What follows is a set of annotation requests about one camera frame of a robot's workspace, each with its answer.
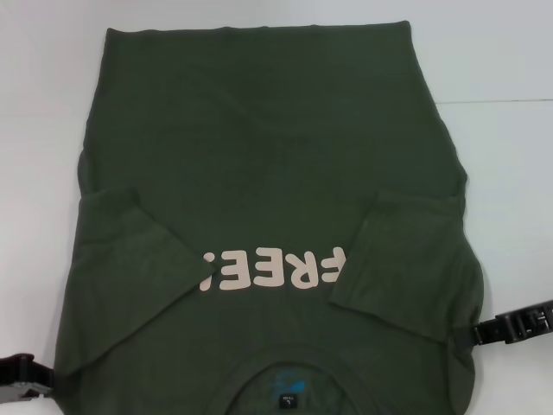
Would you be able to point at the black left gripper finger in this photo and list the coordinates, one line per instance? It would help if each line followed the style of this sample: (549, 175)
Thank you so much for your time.
(17, 381)
(17, 341)

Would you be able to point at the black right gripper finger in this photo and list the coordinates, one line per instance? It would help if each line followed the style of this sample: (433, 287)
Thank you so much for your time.
(527, 313)
(497, 335)

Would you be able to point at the dark green FREE! t-shirt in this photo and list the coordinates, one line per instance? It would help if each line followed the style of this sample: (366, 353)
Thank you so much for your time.
(268, 108)

